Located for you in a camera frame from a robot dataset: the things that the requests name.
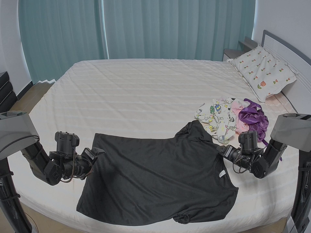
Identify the white printed garment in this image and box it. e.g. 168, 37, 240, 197
194, 97, 237, 145

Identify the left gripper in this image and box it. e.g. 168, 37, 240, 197
74, 148, 98, 178

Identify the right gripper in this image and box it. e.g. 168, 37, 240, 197
216, 145, 241, 164

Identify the bed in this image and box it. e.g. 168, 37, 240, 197
15, 29, 311, 228

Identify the white printed pillow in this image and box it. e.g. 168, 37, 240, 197
227, 46, 298, 102

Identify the purple satin garment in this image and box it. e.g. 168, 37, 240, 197
238, 98, 284, 162

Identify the blue-green curtain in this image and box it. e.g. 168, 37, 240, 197
18, 0, 109, 84
103, 0, 257, 62

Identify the pink garment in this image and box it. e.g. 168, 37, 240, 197
230, 100, 251, 134

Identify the black cable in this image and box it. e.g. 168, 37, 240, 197
233, 164, 251, 175
0, 134, 40, 155

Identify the black T-shirt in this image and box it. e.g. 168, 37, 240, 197
76, 120, 240, 226

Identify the grey bedside table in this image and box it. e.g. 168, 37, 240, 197
223, 37, 258, 62

